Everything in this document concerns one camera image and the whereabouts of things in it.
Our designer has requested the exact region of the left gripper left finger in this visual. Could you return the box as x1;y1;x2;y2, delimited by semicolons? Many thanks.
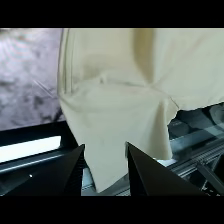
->
4;143;86;197

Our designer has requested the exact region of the silver frame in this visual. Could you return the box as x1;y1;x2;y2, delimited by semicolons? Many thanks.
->
0;123;224;197

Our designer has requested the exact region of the cream shirt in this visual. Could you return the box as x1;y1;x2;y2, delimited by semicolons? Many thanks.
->
56;27;224;195

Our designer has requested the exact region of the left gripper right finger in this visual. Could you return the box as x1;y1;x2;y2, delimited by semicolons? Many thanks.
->
125;141;205;197

